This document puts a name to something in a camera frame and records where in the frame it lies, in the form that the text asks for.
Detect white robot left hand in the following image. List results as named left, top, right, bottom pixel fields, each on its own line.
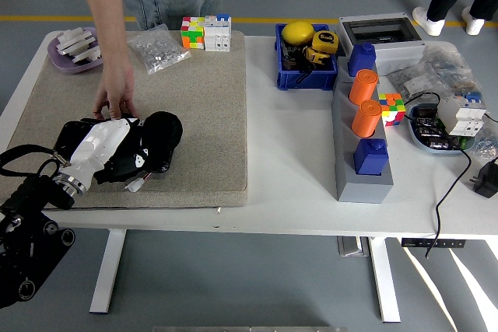
left=61, top=117, right=144, bottom=190

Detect person's right hand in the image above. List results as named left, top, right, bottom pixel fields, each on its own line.
left=92, top=62, right=140, bottom=121

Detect black panel with wire connector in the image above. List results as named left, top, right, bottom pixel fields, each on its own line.
left=54, top=116, right=176, bottom=193

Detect black table control panel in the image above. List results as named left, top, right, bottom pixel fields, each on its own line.
left=402, top=237, right=467, bottom=248

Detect white T-shaped plastic piece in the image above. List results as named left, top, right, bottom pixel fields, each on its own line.
left=69, top=42, right=103, bottom=64

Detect purple tray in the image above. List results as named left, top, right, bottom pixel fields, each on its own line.
left=47, top=26, right=104, bottom=75

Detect clear bag of metal nuts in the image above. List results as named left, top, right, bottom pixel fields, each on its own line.
left=126, top=23, right=192, bottom=75

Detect long white plastic bar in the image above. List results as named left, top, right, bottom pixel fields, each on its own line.
left=56, top=34, right=96, bottom=55

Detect small white plastic piece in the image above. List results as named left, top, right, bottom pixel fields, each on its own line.
left=61, top=27, right=87, bottom=40

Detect grey-brown mat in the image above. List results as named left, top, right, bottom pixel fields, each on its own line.
left=0, top=30, right=249, bottom=211

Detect large multicolour puzzle cube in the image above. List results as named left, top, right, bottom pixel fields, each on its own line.
left=181, top=16, right=206, bottom=50

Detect white breaker block, blue tab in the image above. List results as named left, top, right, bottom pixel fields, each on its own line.
left=203, top=12, right=233, bottom=52

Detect white table leg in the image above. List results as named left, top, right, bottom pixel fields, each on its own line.
left=367, top=236, right=402, bottom=324
left=89, top=229, right=128, bottom=314

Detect dark jar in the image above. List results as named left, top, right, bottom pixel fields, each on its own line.
left=279, top=40, right=307, bottom=72

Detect yellow round ball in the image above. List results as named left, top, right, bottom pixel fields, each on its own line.
left=280, top=20, right=316, bottom=46

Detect blue plastic bin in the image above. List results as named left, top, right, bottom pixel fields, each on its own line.
left=275, top=23, right=338, bottom=92

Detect yellow and black tape measure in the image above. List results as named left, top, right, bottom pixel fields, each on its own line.
left=303, top=46, right=331, bottom=71

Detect yellow tape measure, black disc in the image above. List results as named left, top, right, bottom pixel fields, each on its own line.
left=311, top=30, right=340, bottom=57

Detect orange cylinder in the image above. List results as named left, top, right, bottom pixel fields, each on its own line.
left=349, top=69, right=380, bottom=107
left=351, top=100, right=383, bottom=138

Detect blue square block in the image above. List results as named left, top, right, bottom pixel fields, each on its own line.
left=347, top=42, right=377, bottom=78
left=352, top=138, right=390, bottom=176

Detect grey stepped holder block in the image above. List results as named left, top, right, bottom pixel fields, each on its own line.
left=331, top=55, right=394, bottom=204

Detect grey box under table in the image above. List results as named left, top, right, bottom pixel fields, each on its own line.
left=337, top=236, right=370, bottom=258

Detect small multicolour puzzle cube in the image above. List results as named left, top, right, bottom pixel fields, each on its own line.
left=377, top=93, right=407, bottom=128

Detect clear bag of grey parts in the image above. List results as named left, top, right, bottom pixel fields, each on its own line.
left=387, top=62, right=439, bottom=100

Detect light blue bowl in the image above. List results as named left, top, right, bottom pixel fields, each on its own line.
left=406, top=103, right=482, bottom=157

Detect black modules in bowl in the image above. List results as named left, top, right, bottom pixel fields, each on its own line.
left=411, top=105, right=463, bottom=151

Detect clear bag of electronic parts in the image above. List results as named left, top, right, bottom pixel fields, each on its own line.
left=422, top=42, right=487, bottom=96

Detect white breaker with blue tabs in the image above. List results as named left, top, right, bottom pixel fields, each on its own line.
left=437, top=93, right=487, bottom=138

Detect clear bag of small rings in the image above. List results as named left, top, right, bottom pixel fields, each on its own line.
left=472, top=121, right=498, bottom=162

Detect black power adapter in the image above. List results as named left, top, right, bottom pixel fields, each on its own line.
left=470, top=159, right=498, bottom=199

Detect grey electrical enclosure box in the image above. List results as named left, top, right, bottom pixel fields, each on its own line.
left=336, top=12, right=426, bottom=76

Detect black power cable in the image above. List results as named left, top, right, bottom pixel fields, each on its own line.
left=403, top=92, right=474, bottom=260

